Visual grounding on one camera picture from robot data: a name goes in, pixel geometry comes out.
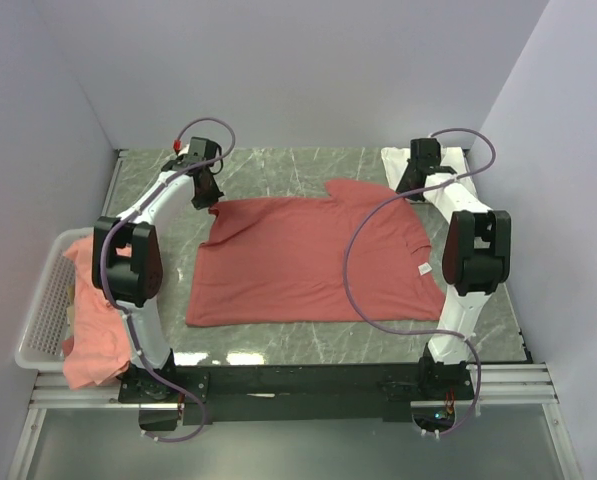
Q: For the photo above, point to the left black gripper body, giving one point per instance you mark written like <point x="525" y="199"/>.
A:
<point x="204" y="185"/>

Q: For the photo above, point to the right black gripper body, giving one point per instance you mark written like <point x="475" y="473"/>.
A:
<point x="413" y="176"/>

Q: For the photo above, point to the dark red t-shirt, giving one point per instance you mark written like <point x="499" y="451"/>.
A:
<point x="295" y="259"/>

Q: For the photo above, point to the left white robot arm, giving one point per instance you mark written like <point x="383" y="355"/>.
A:
<point x="127" y="264"/>

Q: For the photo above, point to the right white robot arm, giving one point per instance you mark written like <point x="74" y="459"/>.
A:
<point x="476" y="256"/>

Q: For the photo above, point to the folded white t-shirt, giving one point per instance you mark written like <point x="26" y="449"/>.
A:
<point x="395" y="162"/>

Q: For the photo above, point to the salmon pink t-shirt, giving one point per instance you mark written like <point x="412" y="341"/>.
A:
<point x="99" y="349"/>

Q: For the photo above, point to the white plastic basket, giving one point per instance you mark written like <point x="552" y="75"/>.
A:
<point x="46" y="324"/>

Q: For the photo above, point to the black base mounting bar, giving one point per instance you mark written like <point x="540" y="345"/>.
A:
<point x="211" y="394"/>

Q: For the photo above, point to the aluminium frame rail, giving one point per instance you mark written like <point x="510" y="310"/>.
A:
<point x="510" y="384"/>

